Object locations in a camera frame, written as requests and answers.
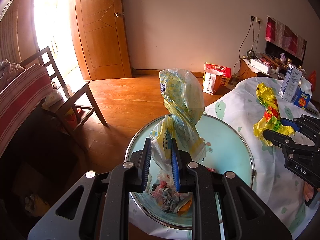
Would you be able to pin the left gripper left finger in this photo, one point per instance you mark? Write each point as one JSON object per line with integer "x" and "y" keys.
{"x": 97, "y": 205}

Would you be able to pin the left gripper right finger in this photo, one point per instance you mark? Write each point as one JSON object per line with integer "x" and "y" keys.
{"x": 224, "y": 206}

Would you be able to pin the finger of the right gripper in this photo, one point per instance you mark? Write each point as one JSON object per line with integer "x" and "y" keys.
{"x": 280, "y": 137}
{"x": 306, "y": 125}

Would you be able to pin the yellow plastic wrapper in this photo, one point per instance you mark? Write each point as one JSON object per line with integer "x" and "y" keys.
{"x": 271, "y": 117}

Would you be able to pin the clear yellow printed plastic bag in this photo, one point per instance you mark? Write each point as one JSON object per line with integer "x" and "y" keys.
{"x": 184, "y": 100}

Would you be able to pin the light green trash bin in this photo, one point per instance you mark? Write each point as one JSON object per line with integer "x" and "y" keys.
{"x": 225, "y": 151}

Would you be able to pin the blue white Look carton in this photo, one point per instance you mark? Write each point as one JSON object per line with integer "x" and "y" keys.
{"x": 303, "y": 93}

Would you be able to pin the red plastic bag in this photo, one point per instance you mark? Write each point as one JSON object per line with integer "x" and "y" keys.
{"x": 312, "y": 77}

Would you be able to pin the white blue milk carton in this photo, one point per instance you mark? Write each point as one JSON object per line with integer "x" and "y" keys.
{"x": 290, "y": 83}

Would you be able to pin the wooden TV cabinet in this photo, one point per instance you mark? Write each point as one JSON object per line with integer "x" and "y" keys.
{"x": 278, "y": 66}

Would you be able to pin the white box on cabinet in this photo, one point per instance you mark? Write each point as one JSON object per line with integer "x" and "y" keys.
{"x": 260, "y": 66}

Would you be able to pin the television with red cloth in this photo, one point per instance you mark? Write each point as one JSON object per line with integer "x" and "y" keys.
{"x": 281, "y": 39}

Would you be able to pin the red white paper bag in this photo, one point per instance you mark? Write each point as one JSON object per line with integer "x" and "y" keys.
{"x": 214, "y": 77}

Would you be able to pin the wooden chair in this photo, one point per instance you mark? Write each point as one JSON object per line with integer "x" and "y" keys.
{"x": 77, "y": 97}

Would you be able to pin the striped curtain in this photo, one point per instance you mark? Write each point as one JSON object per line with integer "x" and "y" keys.
{"x": 18, "y": 38}

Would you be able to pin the wooden door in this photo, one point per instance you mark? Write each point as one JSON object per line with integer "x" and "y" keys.
{"x": 103, "y": 40}

